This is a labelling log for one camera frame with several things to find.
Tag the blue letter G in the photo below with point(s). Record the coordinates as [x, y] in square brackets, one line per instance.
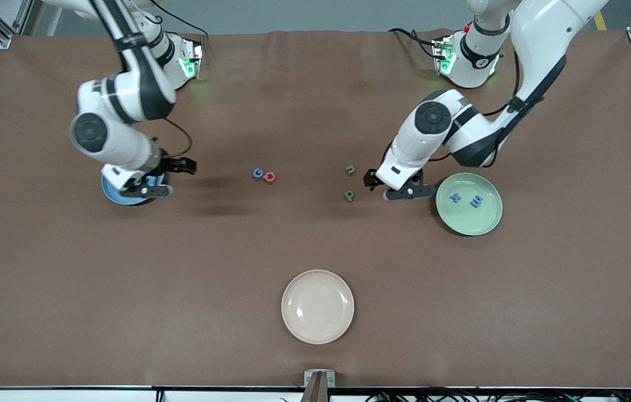
[258, 173]

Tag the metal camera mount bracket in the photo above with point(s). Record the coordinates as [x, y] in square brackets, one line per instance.
[319, 378]

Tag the red letter Q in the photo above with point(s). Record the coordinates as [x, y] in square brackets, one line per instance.
[269, 177]

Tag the beige plate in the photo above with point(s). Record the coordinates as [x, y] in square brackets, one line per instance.
[318, 306]

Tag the brown table cover mat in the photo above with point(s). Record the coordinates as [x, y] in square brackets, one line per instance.
[125, 279]

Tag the blue plate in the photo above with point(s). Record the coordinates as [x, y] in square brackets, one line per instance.
[116, 195]

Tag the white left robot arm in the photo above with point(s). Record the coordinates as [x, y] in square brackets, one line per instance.
[544, 33]

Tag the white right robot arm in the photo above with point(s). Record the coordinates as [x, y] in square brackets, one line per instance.
[123, 148]

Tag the green letter p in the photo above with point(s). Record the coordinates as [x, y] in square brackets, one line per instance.
[349, 195]

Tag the green plate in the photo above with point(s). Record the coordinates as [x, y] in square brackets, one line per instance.
[469, 220]

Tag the blue letter m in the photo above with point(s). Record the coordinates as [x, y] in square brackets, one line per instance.
[477, 201]

